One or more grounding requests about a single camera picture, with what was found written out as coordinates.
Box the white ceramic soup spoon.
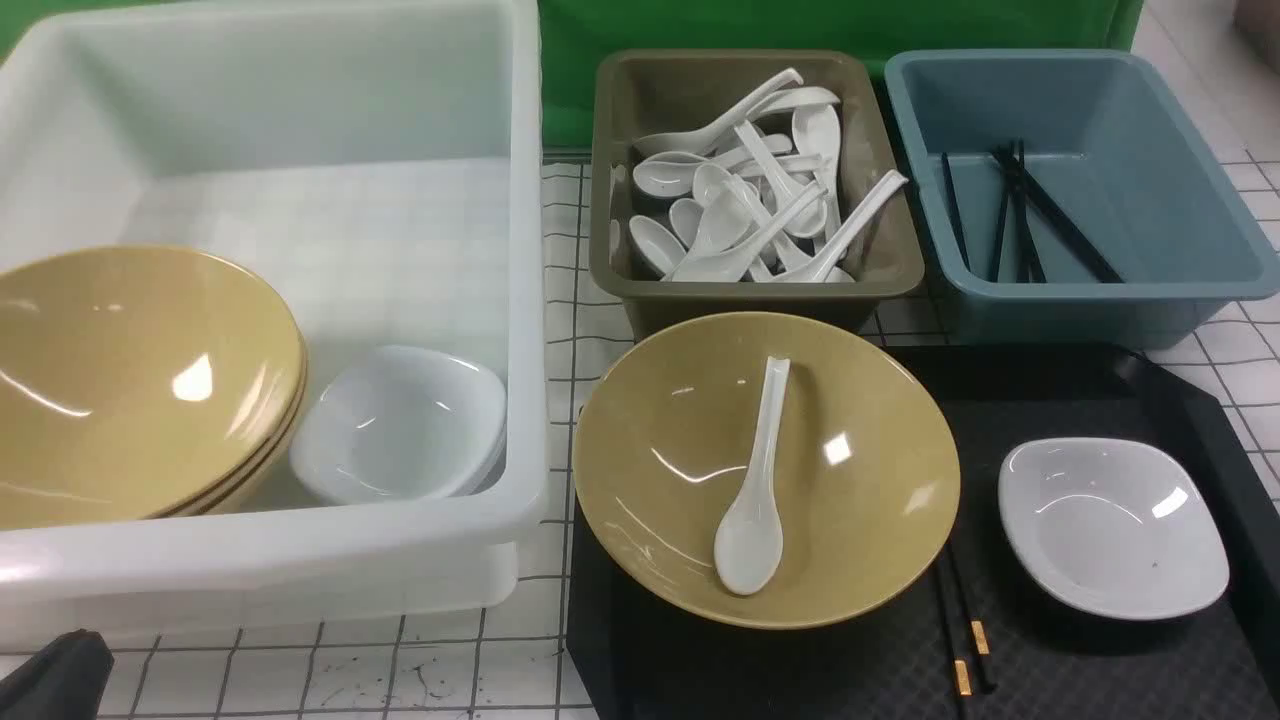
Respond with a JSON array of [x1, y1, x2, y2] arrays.
[[713, 356, 791, 596]]

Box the tan noodle bowl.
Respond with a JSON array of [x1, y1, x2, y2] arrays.
[[572, 313, 961, 630]]

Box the black chopstick gold band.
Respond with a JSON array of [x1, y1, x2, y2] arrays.
[[945, 539, 998, 694], [933, 553, 979, 719]]

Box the white square side dish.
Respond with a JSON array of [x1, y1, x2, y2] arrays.
[[997, 437, 1231, 623]]

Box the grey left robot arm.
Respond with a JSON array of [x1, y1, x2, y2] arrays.
[[1, 629, 114, 719]]

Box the pile of white spoons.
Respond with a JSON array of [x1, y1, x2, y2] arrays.
[[611, 68, 908, 284]]

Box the white dishes in tub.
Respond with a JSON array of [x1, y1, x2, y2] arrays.
[[289, 345, 507, 505]]

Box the olive brown spoon bin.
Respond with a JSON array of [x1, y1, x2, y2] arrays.
[[588, 49, 925, 338]]

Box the large white plastic tub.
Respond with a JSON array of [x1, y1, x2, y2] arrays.
[[3, 1, 548, 644]]

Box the green backdrop cloth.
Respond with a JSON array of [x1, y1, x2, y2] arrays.
[[0, 0, 1146, 151]]

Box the black serving tray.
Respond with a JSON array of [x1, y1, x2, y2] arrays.
[[566, 345, 1277, 719]]

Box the black chopsticks in blue bin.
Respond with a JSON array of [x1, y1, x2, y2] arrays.
[[931, 138, 1138, 292]]

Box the blue chopstick bin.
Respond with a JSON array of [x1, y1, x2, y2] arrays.
[[884, 49, 1277, 348]]

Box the stacked tan bowls in tub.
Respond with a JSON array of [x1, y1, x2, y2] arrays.
[[3, 243, 307, 530]]

